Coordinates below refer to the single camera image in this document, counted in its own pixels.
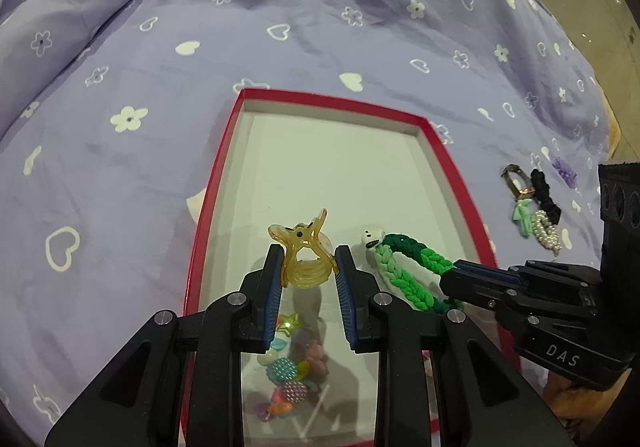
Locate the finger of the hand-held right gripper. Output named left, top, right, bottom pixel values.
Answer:
left=439, top=271, right=531, bottom=323
left=452, top=259, right=601, bottom=294

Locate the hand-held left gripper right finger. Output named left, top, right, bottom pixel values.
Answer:
left=334, top=244, right=576, bottom=447

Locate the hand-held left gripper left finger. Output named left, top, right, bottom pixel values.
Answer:
left=44, top=243, right=286, bottom=447

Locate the yellow hair claw clip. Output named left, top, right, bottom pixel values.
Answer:
left=267, top=208, right=333, bottom=290

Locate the green braided bracelet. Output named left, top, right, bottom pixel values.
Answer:
left=359, top=226, right=466, bottom=317

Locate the light green hair tie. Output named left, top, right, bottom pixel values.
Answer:
left=511, top=199, right=537, bottom=239

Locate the colorful bead charm bracelet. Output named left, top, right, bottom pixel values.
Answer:
left=257, top=313, right=328, bottom=423

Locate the white pearl bracelet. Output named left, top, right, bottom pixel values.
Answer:
left=530, top=209, right=562, bottom=256

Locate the gold square wristwatch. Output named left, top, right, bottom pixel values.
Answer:
left=501, top=165, right=535, bottom=202

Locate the black scrunchie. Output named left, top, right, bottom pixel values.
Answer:
left=530, top=169, right=562, bottom=224

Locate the red shallow box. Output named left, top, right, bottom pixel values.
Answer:
left=182, top=88, right=523, bottom=447

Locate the purple printed blanket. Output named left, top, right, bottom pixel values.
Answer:
left=0, top=0, right=621, bottom=447

